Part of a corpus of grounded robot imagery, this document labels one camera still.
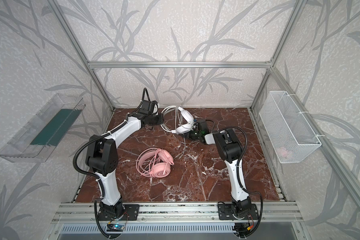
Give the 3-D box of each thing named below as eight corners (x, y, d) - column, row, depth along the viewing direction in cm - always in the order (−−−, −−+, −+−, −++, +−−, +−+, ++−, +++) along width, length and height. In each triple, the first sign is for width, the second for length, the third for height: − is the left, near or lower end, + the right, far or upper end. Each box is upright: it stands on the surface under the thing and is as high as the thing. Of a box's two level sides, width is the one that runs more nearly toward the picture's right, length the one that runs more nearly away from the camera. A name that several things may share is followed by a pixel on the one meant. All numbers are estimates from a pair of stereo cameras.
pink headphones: (132, 171, 89) (126, 164, 82) (145, 149, 99) (141, 141, 91) (166, 184, 85) (163, 178, 77) (176, 160, 94) (175, 152, 86)
